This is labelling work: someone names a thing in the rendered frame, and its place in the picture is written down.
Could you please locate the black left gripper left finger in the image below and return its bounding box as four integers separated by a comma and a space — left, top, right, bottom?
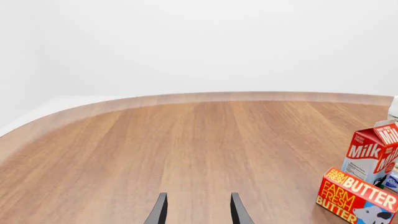
143, 192, 169, 224

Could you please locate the white bottle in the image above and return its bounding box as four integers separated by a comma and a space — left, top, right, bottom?
387, 95, 398, 121

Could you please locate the red and white milk carton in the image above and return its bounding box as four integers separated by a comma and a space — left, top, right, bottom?
340, 118, 398, 187

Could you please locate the blue and white box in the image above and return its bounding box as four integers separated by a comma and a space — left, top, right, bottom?
383, 169, 398, 194

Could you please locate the red butter box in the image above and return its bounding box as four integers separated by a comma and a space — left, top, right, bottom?
315, 166, 398, 224

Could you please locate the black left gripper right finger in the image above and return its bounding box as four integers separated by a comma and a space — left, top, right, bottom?
230, 192, 255, 224

